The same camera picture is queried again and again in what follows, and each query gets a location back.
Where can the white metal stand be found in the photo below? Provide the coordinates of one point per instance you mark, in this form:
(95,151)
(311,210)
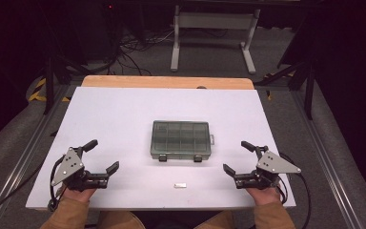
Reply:
(213,20)

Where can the yellow black floor tape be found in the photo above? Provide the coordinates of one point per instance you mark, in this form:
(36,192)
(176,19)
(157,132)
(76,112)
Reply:
(38,92)

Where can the person's right hand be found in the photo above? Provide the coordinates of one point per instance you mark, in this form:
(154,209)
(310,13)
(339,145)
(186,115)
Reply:
(263,195)

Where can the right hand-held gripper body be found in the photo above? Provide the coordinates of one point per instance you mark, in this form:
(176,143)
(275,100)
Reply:
(274,164)

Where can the person's left hand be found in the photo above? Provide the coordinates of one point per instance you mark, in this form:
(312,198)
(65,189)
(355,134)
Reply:
(80,194)

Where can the grey clear compartment box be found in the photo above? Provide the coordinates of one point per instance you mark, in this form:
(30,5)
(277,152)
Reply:
(180,140)

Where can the white board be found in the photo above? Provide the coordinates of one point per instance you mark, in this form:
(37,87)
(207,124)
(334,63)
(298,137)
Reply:
(133,120)

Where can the black tripod stand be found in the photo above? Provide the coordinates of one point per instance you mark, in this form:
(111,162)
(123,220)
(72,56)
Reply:
(49,86)
(309,92)

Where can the aluminium rail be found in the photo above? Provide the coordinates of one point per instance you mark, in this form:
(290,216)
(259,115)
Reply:
(324,152)
(25,152)

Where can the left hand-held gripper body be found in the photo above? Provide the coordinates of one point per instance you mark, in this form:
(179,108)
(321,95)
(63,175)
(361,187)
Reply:
(67,166)

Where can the person's right leg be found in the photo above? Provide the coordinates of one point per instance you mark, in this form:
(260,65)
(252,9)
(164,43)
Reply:
(216,222)

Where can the person's left leg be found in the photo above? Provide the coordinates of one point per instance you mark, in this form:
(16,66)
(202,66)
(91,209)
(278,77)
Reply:
(120,220)

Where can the person's leg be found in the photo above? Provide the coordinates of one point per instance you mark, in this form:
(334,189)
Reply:
(120,220)
(216,222)

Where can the small silver metal piece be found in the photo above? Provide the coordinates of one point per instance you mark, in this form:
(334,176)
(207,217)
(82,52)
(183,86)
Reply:
(180,185)

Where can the wooden table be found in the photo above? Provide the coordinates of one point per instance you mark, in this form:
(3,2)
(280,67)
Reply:
(168,82)

